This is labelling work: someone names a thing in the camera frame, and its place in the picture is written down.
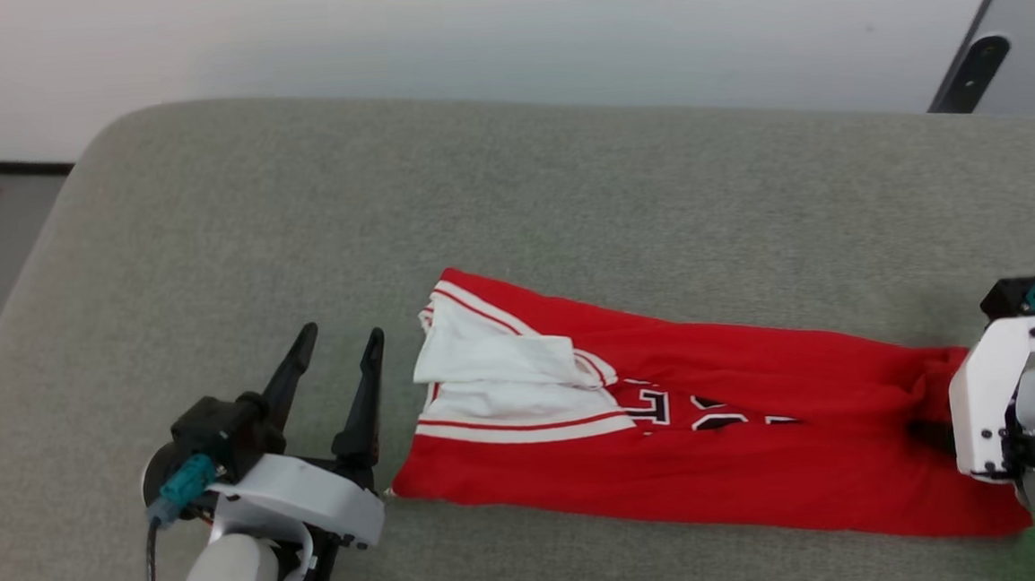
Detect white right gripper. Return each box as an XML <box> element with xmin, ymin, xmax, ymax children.
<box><xmin>902</xmin><ymin>315</ymin><xmax>1035</xmax><ymax>488</ymax></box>

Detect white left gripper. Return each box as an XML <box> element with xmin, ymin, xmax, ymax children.
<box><xmin>204</xmin><ymin>317</ymin><xmax>398</xmax><ymax>559</ymax></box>

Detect red basketball jersey garment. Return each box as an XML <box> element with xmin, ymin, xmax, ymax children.
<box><xmin>377</xmin><ymin>233</ymin><xmax>1035</xmax><ymax>575</ymax></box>

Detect grey fabric sofa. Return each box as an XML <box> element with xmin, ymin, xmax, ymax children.
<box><xmin>0</xmin><ymin>48</ymin><xmax>1035</xmax><ymax>581</ymax></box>

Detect teal left cable connector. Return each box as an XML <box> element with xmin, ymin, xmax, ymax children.
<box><xmin>144</xmin><ymin>453</ymin><xmax>221</xmax><ymax>531</ymax></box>

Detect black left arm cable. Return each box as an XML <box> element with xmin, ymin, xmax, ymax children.
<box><xmin>135</xmin><ymin>519</ymin><xmax>164</xmax><ymax>581</ymax></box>

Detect black door handle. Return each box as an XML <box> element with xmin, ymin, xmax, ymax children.
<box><xmin>938</xmin><ymin>33</ymin><xmax>1015</xmax><ymax>115</ymax></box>

